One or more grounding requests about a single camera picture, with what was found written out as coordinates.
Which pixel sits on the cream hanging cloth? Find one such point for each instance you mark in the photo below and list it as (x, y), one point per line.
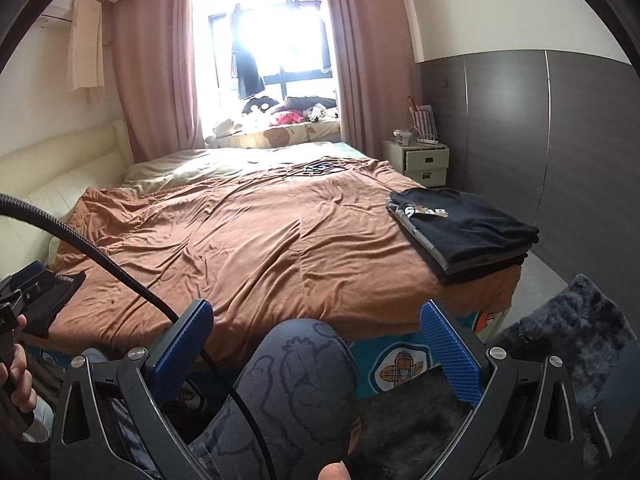
(86, 45)

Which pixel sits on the person's left hand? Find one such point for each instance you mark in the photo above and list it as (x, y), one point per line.
(25, 385)

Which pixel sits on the white nightstand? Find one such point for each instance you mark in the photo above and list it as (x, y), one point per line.
(420, 162)

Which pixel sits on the pink curtain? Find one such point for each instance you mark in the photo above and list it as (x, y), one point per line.
(155, 70)
(365, 60)

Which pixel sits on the striped paper bag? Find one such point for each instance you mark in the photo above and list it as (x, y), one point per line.
(424, 120)

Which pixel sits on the grey wardrobe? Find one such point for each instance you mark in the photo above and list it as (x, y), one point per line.
(525, 150)

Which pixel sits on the bear print cushion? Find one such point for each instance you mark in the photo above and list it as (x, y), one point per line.
(280, 135)

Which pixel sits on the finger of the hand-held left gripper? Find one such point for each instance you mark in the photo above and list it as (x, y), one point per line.
(31, 271)

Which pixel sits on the black printed t-shirt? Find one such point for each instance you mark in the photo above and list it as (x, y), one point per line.
(475, 230)

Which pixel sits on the cream plush toy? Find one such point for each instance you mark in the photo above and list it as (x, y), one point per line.
(220, 130)

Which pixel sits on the cream padded headboard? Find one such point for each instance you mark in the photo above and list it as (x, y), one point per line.
(55, 170)

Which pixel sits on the teal cartoon print sheet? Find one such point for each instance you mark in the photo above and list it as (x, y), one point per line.
(390, 360)

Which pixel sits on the red cloth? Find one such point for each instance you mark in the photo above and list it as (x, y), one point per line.
(285, 119)

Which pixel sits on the black and white plush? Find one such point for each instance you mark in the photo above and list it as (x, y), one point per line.
(260, 105)

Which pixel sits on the grey folded shirt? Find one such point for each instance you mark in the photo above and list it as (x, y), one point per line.
(407, 221)

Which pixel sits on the dark fluffy rug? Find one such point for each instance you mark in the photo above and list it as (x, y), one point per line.
(590, 320)

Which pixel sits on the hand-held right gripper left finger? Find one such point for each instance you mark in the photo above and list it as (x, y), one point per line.
(182, 355)

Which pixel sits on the window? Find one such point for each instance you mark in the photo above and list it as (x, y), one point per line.
(280, 35)

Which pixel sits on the orange-brown blanket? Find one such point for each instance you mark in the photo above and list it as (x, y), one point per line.
(250, 240)

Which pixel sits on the person's right leg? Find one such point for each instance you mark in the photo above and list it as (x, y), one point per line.
(290, 385)

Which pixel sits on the beige bed sheet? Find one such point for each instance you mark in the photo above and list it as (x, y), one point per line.
(200, 162)

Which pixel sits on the person's right hand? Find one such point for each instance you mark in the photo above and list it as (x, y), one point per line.
(335, 472)

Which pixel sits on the dark cloth pile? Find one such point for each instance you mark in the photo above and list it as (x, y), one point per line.
(310, 105)

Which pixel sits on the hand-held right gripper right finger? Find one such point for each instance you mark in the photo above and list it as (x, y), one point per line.
(450, 355)

